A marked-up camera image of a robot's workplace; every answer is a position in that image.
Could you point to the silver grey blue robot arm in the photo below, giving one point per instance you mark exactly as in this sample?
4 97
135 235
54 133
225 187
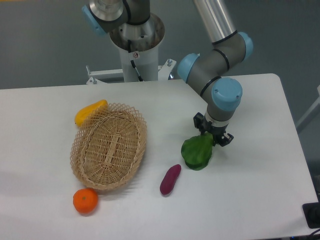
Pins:
205 75

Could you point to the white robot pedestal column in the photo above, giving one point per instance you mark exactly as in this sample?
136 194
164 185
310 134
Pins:
139 44

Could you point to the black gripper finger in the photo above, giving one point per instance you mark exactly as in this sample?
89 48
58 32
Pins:
223 139
198 122

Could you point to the white metal base frame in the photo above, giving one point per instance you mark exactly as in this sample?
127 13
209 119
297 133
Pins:
148 72

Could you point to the woven wicker basket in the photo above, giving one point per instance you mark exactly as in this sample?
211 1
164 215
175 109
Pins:
109 147

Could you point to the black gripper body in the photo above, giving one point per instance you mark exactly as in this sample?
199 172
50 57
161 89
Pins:
213 130

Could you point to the orange tangerine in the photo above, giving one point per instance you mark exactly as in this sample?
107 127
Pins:
85 200

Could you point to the purple sweet potato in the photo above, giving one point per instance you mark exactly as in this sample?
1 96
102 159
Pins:
169 180

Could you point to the black box at table edge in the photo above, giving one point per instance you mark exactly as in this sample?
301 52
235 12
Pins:
312 214

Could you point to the green bok choy vegetable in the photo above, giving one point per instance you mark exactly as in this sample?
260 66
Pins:
197 151

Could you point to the white frame bar right edge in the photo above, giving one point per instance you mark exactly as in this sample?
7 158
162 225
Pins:
309 115

